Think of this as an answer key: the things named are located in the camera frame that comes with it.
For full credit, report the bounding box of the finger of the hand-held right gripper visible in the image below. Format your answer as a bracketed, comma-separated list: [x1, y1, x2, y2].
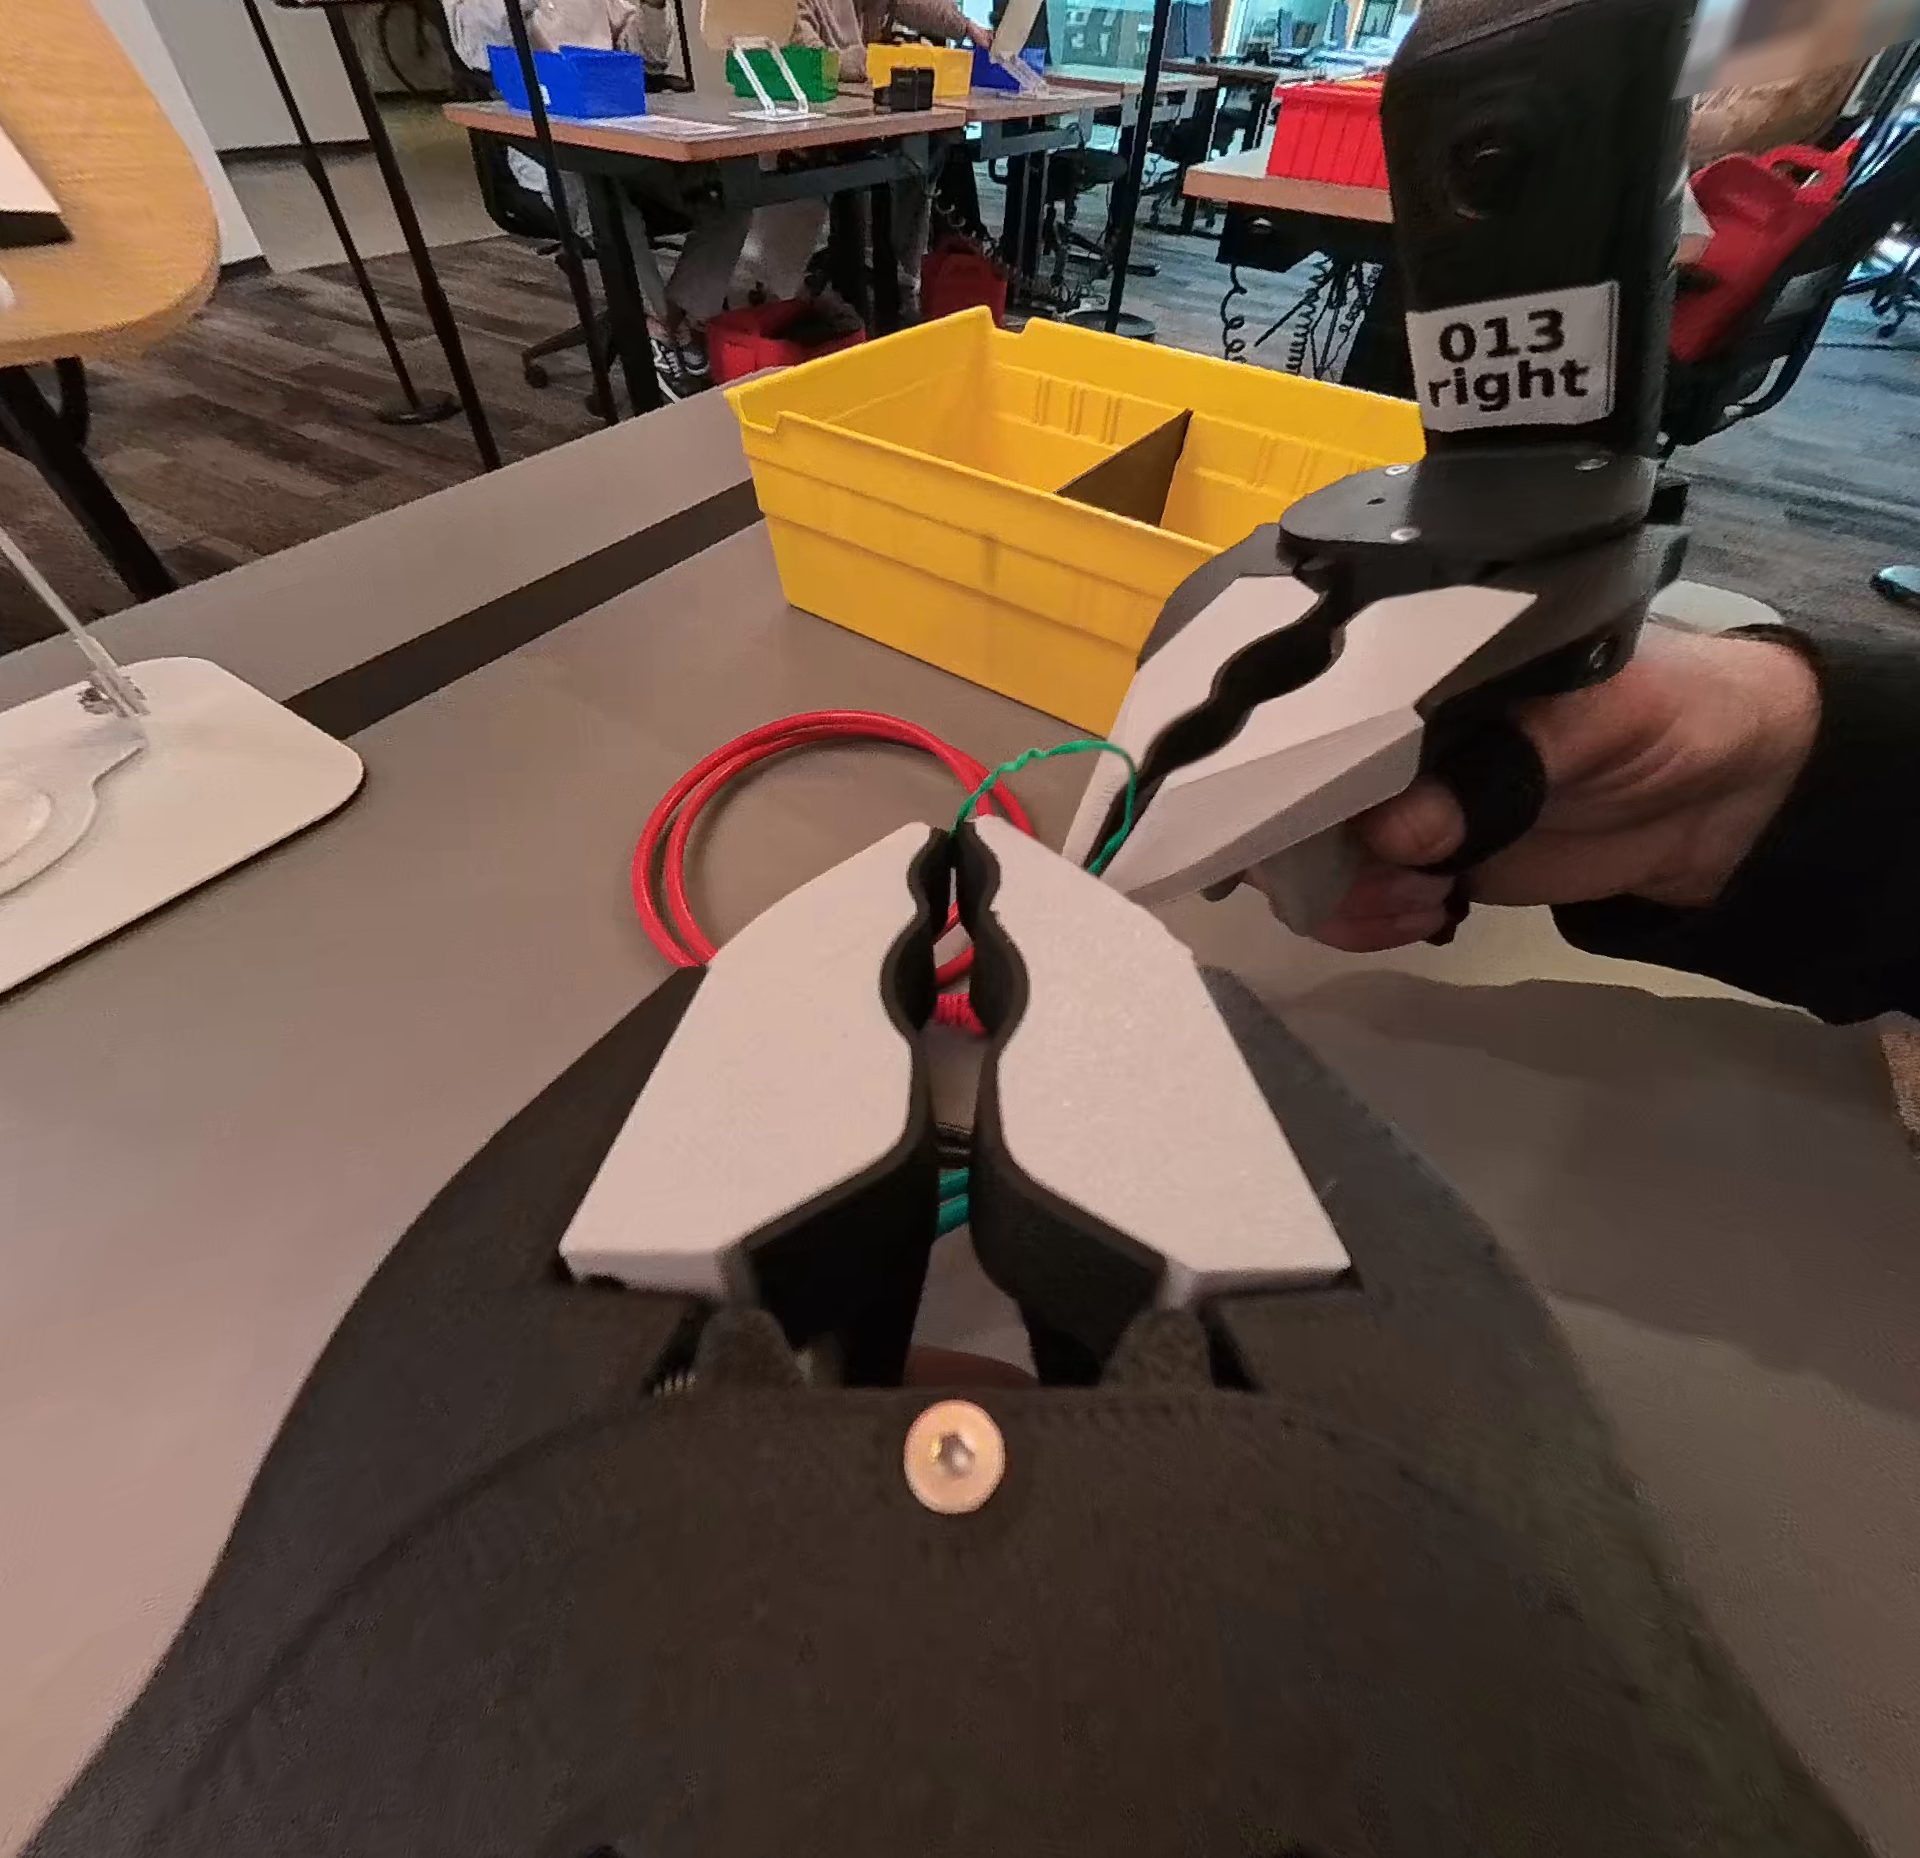
[1103, 585, 1541, 909]
[1060, 572, 1330, 860]

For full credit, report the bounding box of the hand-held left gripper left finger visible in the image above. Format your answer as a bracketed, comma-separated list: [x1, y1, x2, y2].
[557, 825, 941, 1300]

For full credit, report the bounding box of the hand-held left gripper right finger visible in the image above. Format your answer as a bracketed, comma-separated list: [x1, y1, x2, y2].
[954, 816, 1351, 1303]

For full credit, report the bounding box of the green twist tie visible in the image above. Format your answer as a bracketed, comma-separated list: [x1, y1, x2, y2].
[954, 737, 1140, 881]

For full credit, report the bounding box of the red ethernet cable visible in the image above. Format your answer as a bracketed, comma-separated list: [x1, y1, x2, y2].
[634, 709, 1039, 1040]

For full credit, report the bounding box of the yellow plastic bin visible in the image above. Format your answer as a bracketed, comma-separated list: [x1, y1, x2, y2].
[727, 305, 1425, 737]

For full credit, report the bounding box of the person's right forearm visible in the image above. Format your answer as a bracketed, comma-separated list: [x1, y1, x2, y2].
[1552, 619, 1920, 1023]

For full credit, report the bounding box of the person's right hand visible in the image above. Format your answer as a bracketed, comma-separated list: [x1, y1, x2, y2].
[1314, 629, 1825, 956]

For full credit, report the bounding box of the red storage bin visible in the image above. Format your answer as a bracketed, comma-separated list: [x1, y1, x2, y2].
[1267, 79, 1395, 190]

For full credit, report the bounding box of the grey background table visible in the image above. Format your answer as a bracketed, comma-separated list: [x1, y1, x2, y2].
[1181, 147, 1399, 230]

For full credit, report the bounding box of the black pole stand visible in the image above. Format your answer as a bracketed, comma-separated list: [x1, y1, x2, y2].
[1060, 0, 1191, 340]

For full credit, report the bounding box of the red floor bin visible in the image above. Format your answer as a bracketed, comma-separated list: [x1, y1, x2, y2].
[708, 296, 867, 387]

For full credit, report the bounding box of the white lamp base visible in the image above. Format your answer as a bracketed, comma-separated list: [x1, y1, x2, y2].
[0, 524, 367, 998]

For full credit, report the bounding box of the green storage bin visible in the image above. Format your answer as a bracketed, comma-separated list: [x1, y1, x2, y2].
[726, 43, 843, 104]

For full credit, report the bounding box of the wooden edged work table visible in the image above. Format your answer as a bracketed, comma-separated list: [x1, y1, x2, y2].
[444, 79, 973, 423]

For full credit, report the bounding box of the printed instruction sheet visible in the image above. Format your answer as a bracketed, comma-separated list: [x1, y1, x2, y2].
[0, 130, 76, 247]

